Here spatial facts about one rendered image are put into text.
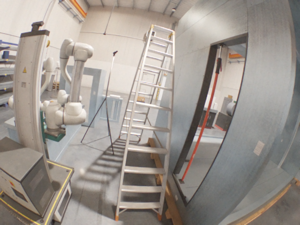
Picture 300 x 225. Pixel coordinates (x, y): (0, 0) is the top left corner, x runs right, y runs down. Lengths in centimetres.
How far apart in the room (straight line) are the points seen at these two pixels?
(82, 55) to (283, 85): 146
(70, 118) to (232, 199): 141
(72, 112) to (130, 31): 1092
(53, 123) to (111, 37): 1086
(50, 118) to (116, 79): 1005
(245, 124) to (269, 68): 41
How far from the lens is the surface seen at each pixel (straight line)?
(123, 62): 1104
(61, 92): 145
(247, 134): 91
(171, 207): 171
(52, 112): 116
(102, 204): 176
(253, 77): 98
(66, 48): 122
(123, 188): 141
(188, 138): 156
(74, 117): 115
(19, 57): 129
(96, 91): 328
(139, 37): 1153
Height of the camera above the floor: 151
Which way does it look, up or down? 14 degrees down
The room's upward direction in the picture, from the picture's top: 13 degrees clockwise
